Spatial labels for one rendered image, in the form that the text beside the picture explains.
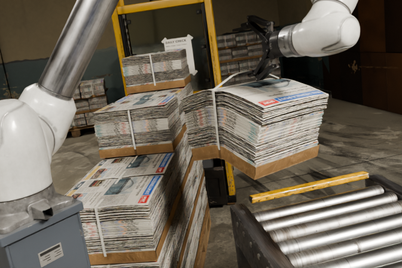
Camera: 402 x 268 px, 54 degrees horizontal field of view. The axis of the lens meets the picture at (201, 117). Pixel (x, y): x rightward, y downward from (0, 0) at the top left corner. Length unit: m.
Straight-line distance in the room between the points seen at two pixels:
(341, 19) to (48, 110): 0.78
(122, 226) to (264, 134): 0.63
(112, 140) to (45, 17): 6.67
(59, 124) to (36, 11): 7.44
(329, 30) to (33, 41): 7.80
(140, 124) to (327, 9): 1.13
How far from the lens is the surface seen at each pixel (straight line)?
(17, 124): 0.98
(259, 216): 1.27
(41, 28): 8.52
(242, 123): 1.16
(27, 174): 0.99
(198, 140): 1.35
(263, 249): 1.10
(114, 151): 1.99
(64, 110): 1.15
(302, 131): 1.26
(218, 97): 1.23
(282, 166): 1.24
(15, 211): 1.02
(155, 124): 1.90
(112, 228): 1.48
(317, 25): 1.04
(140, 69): 2.49
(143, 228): 1.45
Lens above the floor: 1.37
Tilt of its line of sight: 12 degrees down
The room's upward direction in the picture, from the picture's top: 8 degrees counter-clockwise
